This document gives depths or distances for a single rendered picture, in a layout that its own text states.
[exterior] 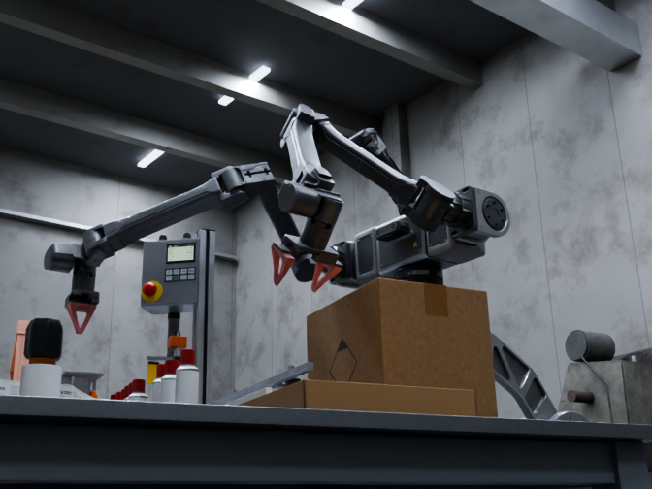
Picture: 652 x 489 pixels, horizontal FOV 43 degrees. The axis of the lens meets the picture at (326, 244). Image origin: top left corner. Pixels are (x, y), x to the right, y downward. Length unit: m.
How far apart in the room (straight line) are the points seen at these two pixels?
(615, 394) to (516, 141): 4.23
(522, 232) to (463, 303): 9.37
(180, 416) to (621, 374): 7.55
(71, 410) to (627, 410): 7.60
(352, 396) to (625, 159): 9.30
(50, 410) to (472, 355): 0.88
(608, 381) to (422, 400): 7.36
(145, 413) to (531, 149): 10.39
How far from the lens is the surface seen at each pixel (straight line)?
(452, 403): 1.15
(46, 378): 2.00
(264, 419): 0.98
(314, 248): 1.66
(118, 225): 2.17
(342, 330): 1.59
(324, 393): 1.05
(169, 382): 1.99
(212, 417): 0.96
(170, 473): 0.98
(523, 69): 11.69
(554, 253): 10.56
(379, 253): 2.37
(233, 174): 2.15
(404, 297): 1.51
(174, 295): 2.31
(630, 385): 8.38
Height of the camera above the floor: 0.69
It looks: 19 degrees up
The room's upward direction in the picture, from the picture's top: 1 degrees counter-clockwise
